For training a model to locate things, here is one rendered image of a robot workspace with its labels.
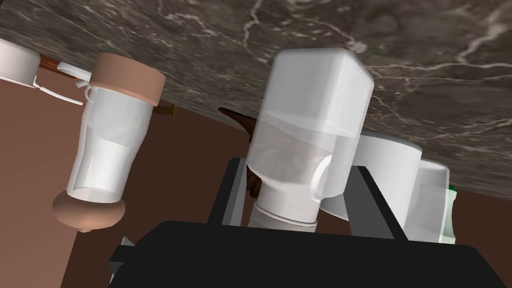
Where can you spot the white mug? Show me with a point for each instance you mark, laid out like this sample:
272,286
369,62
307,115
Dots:
16,62

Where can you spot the white translucent milk jug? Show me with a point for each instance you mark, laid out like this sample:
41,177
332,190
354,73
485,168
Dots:
312,112

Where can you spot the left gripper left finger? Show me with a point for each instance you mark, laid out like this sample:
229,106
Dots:
230,192

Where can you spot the green and white packet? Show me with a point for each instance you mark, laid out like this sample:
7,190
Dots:
451,216

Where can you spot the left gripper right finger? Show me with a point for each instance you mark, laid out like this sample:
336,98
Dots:
370,208

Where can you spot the dark brown wooden utensil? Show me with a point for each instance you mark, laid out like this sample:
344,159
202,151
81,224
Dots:
242,120

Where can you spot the clear jar with tan lid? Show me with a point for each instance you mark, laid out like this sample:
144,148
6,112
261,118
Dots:
108,144

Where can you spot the translucent white cup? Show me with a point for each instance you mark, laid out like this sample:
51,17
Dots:
430,200

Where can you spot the white cylindrical container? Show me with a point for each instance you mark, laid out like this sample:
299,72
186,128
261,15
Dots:
388,168

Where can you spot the white thin utensil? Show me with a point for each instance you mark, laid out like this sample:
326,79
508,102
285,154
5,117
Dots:
60,95

